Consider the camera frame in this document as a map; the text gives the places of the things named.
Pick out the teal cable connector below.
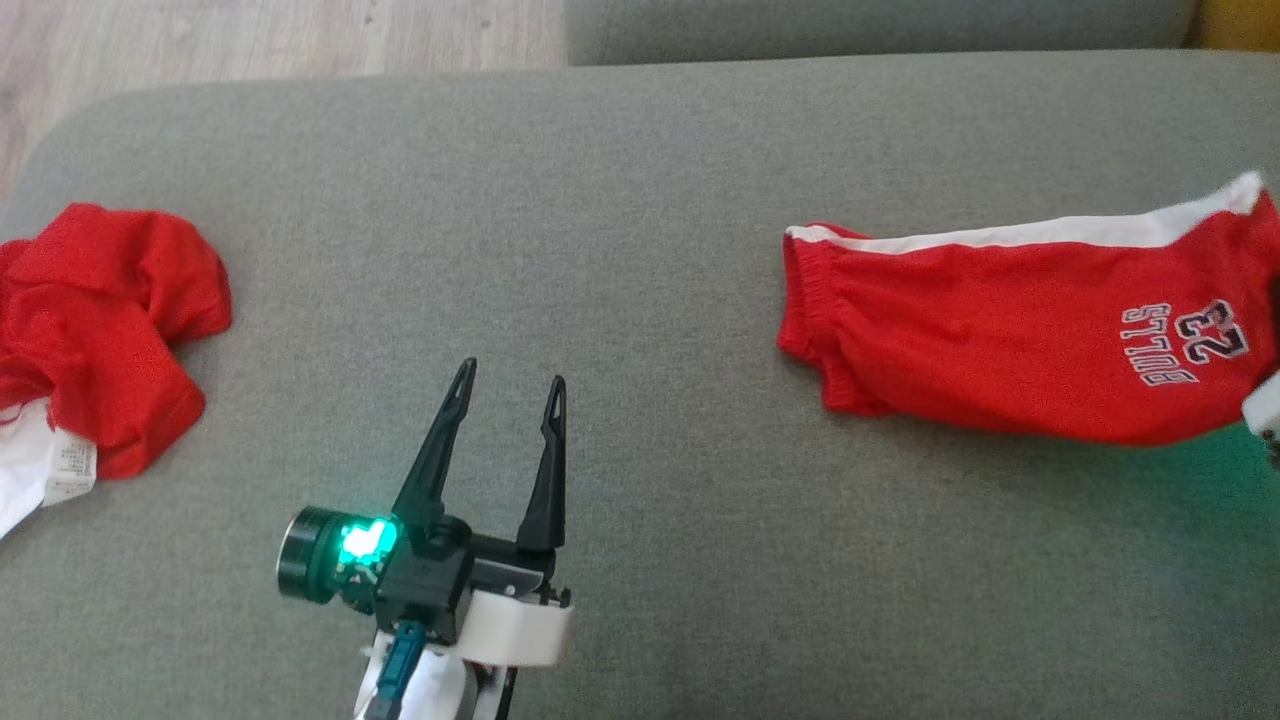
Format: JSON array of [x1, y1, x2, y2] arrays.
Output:
[[355, 620, 428, 720]]

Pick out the red white Bulls jersey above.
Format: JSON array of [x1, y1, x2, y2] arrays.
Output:
[[0, 202, 233, 541]]

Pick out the red white Bulls shorts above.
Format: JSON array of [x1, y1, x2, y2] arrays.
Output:
[[777, 170, 1280, 447]]

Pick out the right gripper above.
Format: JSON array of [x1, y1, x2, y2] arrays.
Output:
[[1243, 372, 1280, 469]]

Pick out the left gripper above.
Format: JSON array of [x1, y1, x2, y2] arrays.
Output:
[[277, 357, 573, 669]]

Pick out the large grey sofa seat cushion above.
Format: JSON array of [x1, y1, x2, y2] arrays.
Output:
[[0, 50, 1280, 720]]

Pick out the small grey sofa cushion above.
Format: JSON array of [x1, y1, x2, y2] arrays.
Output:
[[565, 0, 1201, 67]]

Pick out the mustard yellow surface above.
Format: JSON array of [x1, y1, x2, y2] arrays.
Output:
[[1185, 0, 1280, 53]]

